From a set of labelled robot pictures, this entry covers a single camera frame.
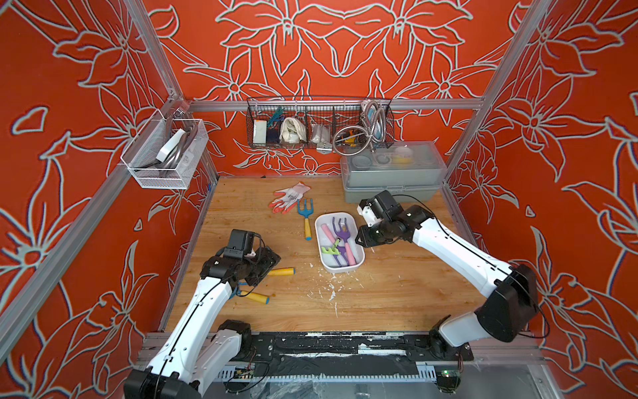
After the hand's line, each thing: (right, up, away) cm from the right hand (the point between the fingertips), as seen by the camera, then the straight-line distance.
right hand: (354, 239), depth 79 cm
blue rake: (-17, +7, +27) cm, 33 cm away
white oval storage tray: (-3, -3, +16) cm, 17 cm away
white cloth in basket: (-22, +38, +11) cm, 45 cm away
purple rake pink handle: (-6, -3, +18) cm, 19 cm away
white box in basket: (-34, +38, +12) cm, 53 cm away
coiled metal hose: (0, +35, +10) cm, 36 cm away
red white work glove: (-26, +13, +32) cm, 43 cm away
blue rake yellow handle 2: (-33, -20, +4) cm, 39 cm away
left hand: (-26, -7, 0) cm, 27 cm away
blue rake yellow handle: (-25, -14, +10) cm, 30 cm away
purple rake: (-1, -1, +18) cm, 18 cm away
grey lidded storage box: (+28, +25, +26) cm, 46 cm away
